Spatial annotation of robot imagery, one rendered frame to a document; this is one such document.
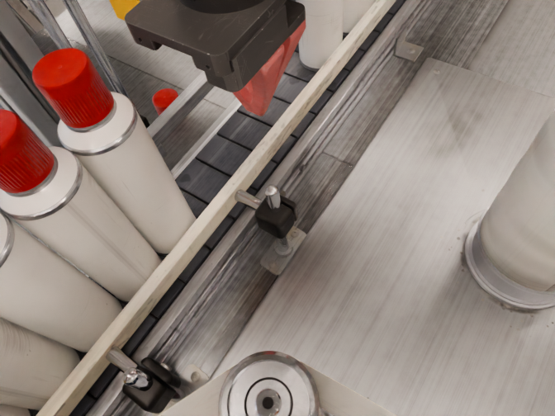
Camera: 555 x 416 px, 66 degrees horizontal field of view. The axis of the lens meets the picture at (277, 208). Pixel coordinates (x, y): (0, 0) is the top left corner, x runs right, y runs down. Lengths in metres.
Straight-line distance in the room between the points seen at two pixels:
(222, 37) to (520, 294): 0.29
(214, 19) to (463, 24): 0.51
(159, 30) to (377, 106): 0.38
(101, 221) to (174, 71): 0.38
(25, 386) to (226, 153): 0.27
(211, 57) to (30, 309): 0.20
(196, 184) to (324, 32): 0.21
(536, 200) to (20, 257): 0.31
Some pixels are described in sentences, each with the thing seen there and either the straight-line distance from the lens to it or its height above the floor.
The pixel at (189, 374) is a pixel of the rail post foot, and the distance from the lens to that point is 0.43.
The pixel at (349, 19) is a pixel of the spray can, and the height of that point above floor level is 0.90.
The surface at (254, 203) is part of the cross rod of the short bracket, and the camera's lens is 0.39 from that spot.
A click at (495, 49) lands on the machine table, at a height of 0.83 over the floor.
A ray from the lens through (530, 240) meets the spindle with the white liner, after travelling 0.32.
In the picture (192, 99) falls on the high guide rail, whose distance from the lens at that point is 0.41.
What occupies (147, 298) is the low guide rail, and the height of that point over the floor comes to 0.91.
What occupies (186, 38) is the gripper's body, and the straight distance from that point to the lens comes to 0.22.
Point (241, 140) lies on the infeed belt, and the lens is 0.47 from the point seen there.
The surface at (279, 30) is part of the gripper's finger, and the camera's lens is 0.24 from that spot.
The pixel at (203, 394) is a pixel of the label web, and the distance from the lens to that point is 0.19.
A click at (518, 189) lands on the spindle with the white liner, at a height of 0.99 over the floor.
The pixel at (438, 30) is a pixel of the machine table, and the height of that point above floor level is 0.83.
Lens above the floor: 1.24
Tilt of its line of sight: 59 degrees down
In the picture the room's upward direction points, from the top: 11 degrees counter-clockwise
